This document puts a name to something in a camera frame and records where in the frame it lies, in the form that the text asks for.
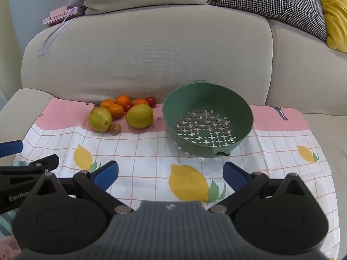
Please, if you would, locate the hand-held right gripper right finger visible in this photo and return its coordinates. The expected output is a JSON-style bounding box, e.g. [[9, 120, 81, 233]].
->
[[208, 162, 315, 214]]

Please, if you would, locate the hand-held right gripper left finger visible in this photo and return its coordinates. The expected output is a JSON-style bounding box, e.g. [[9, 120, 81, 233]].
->
[[27, 161, 134, 216]]

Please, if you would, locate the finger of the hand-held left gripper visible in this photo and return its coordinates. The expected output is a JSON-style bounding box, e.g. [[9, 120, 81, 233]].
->
[[0, 154, 60, 175], [0, 140, 24, 158]]

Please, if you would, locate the dark green round plate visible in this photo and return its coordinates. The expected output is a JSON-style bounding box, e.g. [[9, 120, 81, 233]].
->
[[162, 80, 254, 158]]

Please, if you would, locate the lemon printed pink cloth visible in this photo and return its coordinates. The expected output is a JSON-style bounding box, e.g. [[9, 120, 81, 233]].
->
[[12, 97, 340, 260]]

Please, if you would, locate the beige fabric sofa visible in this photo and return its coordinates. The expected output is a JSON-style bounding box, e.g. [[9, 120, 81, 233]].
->
[[0, 4, 347, 252]]

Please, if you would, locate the pink gift box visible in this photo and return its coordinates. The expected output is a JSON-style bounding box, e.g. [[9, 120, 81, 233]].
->
[[43, 5, 86, 28]]

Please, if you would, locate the black white houndstooth cushion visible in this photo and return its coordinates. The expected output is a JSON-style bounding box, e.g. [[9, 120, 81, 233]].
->
[[211, 0, 328, 42]]

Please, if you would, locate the yellow cushion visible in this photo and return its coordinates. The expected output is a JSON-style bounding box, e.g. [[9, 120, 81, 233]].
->
[[318, 0, 347, 53]]

